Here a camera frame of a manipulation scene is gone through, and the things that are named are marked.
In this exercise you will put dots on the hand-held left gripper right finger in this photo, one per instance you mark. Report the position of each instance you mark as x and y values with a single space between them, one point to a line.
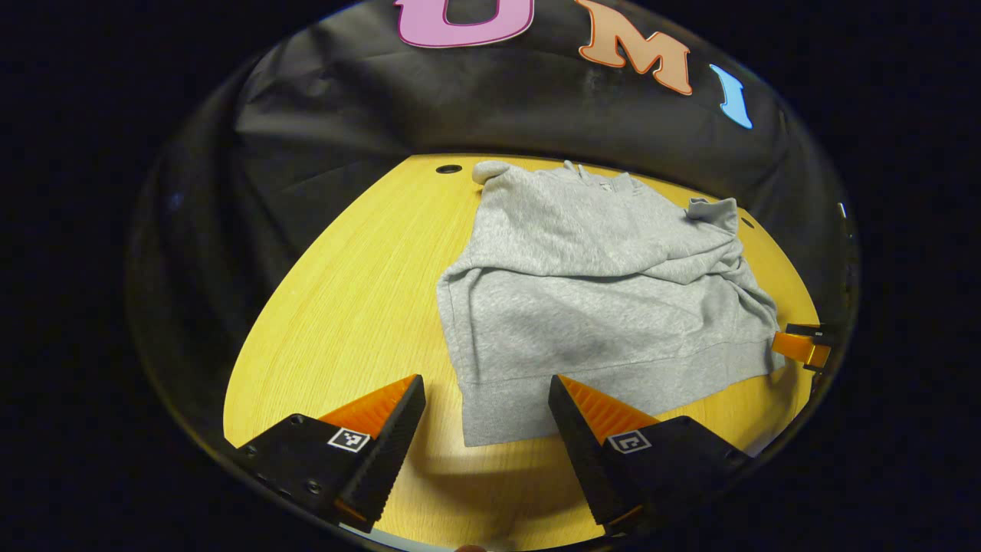
579 448

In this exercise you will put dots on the grey sweatshirt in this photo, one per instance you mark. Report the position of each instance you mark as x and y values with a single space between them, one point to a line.
598 307

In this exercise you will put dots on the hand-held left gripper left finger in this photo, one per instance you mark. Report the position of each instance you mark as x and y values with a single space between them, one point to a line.
395 445

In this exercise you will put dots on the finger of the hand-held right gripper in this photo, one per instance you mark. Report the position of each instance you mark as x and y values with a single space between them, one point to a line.
801 349

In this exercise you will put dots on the black backdrop cloth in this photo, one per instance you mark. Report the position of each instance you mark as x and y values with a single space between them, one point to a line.
345 115

